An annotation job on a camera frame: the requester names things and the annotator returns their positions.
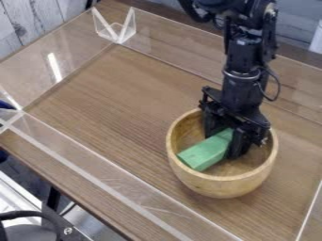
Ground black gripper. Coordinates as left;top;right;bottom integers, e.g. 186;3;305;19
199;70;270;159

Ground green rectangular block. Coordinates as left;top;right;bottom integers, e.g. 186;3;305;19
178;128;233;171

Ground brown wooden bowl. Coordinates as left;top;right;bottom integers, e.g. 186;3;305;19
166;108;280;199

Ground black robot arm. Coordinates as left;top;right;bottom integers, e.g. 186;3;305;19
179;0;278;158

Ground white object at right edge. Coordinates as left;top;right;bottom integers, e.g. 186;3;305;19
310;19;322;54

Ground black table leg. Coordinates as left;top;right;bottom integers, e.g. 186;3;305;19
47;187;62;211

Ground clear acrylic tray wall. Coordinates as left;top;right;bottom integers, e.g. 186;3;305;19
0;91;243;241

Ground clear acrylic corner bracket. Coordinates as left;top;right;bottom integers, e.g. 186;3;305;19
92;8;137;44

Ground black cable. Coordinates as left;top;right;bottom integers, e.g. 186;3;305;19
0;210;60;241

